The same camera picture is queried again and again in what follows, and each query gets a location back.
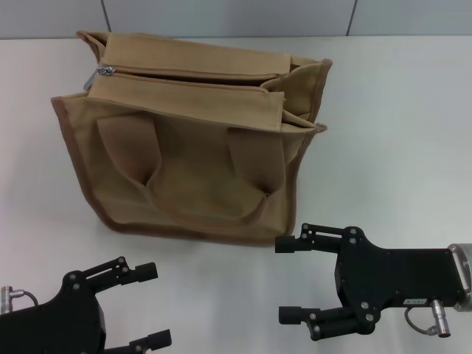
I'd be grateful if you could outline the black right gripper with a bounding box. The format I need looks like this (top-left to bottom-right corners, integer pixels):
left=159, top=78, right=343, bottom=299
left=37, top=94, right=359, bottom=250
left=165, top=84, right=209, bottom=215
left=278, top=226, right=462, bottom=351

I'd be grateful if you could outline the khaki canvas food bag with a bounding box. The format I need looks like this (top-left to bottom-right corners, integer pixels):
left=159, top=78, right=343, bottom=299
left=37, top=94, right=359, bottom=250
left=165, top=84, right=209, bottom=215
left=50, top=29, right=335, bottom=247

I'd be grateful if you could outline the left gripper cable with connector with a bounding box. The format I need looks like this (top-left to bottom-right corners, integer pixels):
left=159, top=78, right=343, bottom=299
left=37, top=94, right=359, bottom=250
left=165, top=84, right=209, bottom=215
left=0, top=285, right=38, bottom=314

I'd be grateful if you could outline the silver metal zipper pull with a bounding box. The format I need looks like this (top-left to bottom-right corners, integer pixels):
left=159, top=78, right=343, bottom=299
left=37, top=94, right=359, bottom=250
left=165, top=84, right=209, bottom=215
left=83, top=65, right=116, bottom=91

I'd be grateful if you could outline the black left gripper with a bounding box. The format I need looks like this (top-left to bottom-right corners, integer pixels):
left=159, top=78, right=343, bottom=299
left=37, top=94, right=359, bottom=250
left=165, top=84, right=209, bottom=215
left=0, top=256, right=173, bottom=354

